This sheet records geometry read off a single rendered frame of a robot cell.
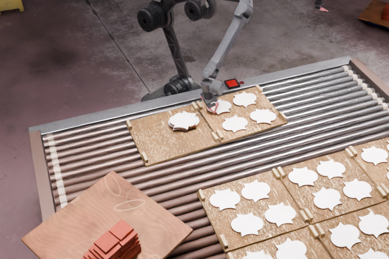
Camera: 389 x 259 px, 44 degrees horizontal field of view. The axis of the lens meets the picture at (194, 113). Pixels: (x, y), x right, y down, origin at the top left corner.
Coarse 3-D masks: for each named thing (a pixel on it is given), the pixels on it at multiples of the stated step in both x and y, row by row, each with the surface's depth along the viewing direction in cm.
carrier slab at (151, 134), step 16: (176, 112) 271; (192, 112) 271; (128, 128) 261; (144, 128) 260; (160, 128) 261; (192, 128) 261; (208, 128) 261; (144, 144) 251; (160, 144) 252; (176, 144) 252; (192, 144) 252; (208, 144) 252; (160, 160) 243
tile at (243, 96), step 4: (244, 92) 283; (236, 96) 280; (240, 96) 280; (244, 96) 280; (248, 96) 280; (252, 96) 280; (236, 100) 278; (240, 100) 278; (244, 100) 278; (248, 100) 278; (252, 100) 278; (236, 104) 275; (240, 104) 275; (244, 104) 275; (248, 104) 275; (252, 104) 276
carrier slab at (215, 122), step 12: (228, 96) 282; (264, 96) 282; (204, 108) 274; (240, 108) 274; (252, 108) 274; (264, 108) 274; (216, 120) 266; (276, 120) 266; (228, 132) 259; (240, 132) 259; (252, 132) 259
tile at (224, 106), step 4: (220, 100) 277; (220, 104) 274; (224, 104) 274; (228, 104) 275; (212, 108) 271; (220, 108) 271; (224, 108) 272; (228, 108) 272; (216, 112) 269; (220, 112) 269; (224, 112) 270; (228, 112) 270
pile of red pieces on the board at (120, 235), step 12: (120, 228) 182; (132, 228) 182; (96, 240) 178; (108, 240) 178; (120, 240) 178; (132, 240) 182; (96, 252) 176; (108, 252) 175; (120, 252) 180; (132, 252) 186
